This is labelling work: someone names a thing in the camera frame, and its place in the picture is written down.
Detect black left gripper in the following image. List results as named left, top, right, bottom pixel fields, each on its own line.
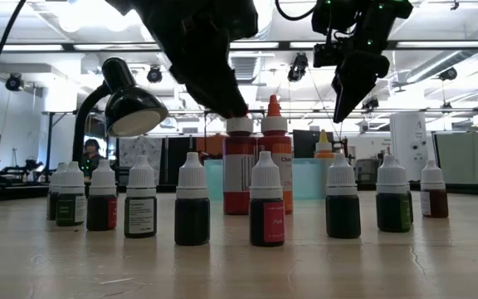
left=110, top=0, right=260, bottom=119

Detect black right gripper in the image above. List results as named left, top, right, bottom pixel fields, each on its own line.
left=332, top=7, right=402, bottom=124

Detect large orange food coloring bottle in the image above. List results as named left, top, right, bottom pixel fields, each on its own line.
left=256, top=94, right=294, bottom=216

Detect large red food coloring bottle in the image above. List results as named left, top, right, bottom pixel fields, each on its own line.
left=222, top=115, right=258, bottom=216

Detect small dark food coloring bottle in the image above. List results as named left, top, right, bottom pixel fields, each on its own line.
left=174, top=151, right=211, bottom=247

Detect small dark green bottle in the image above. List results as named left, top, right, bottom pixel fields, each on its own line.
left=325, top=153, right=362, bottom=240

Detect small brown bottle white label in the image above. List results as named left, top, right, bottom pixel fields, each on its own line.
left=420, top=159, right=450, bottom=219

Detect small bottle pink label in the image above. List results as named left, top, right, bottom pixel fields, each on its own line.
left=249, top=150, right=285, bottom=248

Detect small bottle green white label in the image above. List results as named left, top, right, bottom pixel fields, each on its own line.
left=56, top=161, right=86, bottom=228

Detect black overhead light beam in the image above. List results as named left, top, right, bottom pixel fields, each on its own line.
left=0, top=39, right=478, bottom=53

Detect large orange bottle yellow tip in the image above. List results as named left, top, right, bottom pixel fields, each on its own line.
left=314, top=129, right=335, bottom=159

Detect black desk lamp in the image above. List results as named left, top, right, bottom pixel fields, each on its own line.
left=71, top=56, right=169, bottom=188

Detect black panel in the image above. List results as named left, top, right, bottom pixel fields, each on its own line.
left=162, top=136, right=197, bottom=186

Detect grey equipment box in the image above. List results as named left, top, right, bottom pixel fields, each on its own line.
left=354, top=157, right=379, bottom=184

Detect grey patterned panel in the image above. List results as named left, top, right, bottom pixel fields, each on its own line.
left=118, top=136, right=163, bottom=186

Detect green translucent plastic tray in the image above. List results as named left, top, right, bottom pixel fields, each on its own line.
left=203, top=157, right=335, bottom=201

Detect pale green partition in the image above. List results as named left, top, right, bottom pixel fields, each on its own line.
left=433, top=131, right=478, bottom=185

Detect person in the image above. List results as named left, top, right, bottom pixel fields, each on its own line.
left=80, top=138, right=106, bottom=186

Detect small bottle red label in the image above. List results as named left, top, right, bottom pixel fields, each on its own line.
left=85, top=159, right=119, bottom=232

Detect black background stand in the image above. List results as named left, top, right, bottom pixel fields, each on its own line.
left=41, top=110, right=78, bottom=184

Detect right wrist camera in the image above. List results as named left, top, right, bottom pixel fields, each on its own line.
left=312, top=41, right=342, bottom=68

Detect orange wall panel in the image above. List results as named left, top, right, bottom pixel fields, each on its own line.
left=195, top=135, right=227, bottom=161

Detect right gripper cable loop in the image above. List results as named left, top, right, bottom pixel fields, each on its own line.
left=274, top=0, right=319, bottom=22

